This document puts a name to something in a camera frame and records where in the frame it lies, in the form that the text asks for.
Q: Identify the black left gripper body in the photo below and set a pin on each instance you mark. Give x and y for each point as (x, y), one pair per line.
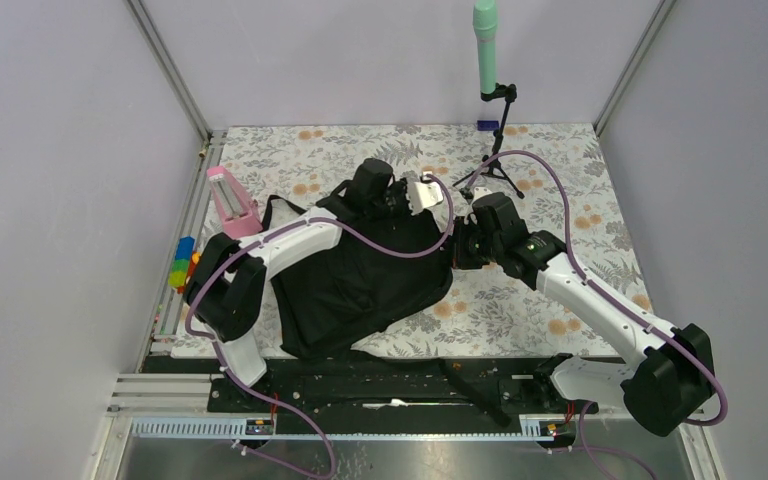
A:
(394, 202)

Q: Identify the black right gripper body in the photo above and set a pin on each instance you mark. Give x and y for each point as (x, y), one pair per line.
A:
(473, 249)

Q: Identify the black student backpack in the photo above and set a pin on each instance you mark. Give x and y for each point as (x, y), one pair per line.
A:
(335, 298)

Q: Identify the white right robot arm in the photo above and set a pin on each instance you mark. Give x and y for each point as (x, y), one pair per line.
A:
(667, 372)

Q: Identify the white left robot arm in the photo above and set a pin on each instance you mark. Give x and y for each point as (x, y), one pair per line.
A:
(227, 288)

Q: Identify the floral tablecloth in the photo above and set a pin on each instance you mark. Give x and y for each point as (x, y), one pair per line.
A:
(564, 187)

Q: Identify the green microphone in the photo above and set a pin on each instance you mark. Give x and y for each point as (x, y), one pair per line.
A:
(485, 26)

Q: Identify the colourful toy blocks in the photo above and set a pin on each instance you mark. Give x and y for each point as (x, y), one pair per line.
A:
(183, 264)

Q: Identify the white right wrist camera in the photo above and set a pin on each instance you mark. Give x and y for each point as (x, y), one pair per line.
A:
(471, 194)

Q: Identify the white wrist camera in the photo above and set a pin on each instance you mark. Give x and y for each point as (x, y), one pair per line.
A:
(471, 194)
(422, 192)

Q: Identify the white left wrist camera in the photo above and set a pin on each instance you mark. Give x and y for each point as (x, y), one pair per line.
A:
(422, 192)

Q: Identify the blue block at wall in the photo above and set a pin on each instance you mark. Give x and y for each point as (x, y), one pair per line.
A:
(487, 125)

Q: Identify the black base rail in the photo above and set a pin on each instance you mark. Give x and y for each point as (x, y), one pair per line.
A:
(365, 395)

